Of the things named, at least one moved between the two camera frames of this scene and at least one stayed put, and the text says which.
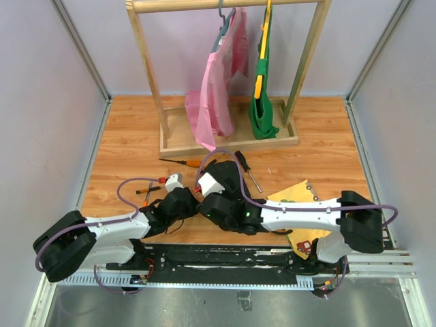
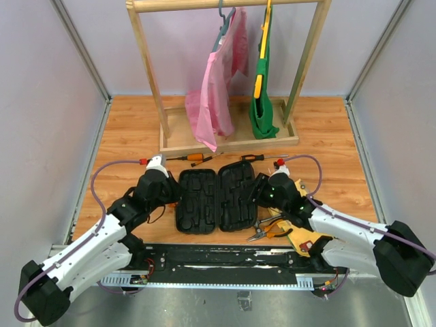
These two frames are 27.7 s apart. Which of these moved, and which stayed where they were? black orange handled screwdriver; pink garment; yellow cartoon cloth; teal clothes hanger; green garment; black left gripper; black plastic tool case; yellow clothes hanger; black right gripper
Moved: black right gripper; black plastic tool case; black left gripper; black orange handled screwdriver
Stayed: teal clothes hanger; yellow clothes hanger; pink garment; green garment; yellow cartoon cloth
